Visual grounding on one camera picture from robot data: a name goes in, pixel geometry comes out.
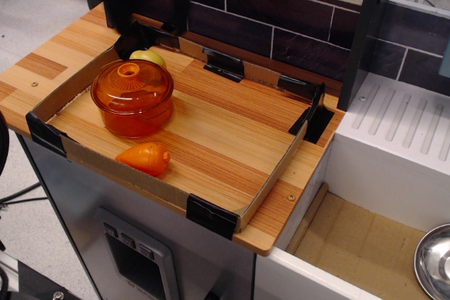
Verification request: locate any cardboard fence with black tape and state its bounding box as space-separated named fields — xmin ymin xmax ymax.
xmin=26 ymin=22 xmax=339 ymax=251

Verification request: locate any orange toy carrot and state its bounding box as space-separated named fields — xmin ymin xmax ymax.
xmin=115 ymin=142 xmax=171 ymax=176

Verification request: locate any white toy sink unit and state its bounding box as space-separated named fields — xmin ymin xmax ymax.
xmin=254 ymin=74 xmax=449 ymax=299

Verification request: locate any yellow toy potato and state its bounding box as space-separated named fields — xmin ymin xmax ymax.
xmin=129 ymin=50 xmax=167 ymax=68

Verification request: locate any orange transparent pot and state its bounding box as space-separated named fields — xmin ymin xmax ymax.
xmin=91 ymin=67 xmax=175 ymax=139

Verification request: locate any silver toy dishwasher front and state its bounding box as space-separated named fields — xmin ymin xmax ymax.
xmin=20 ymin=137 xmax=255 ymax=299

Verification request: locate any silver metal bowl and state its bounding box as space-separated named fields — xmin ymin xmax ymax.
xmin=413 ymin=224 xmax=449 ymax=299

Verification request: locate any orange transparent pot lid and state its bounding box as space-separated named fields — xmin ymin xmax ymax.
xmin=91 ymin=59 xmax=174 ymax=119

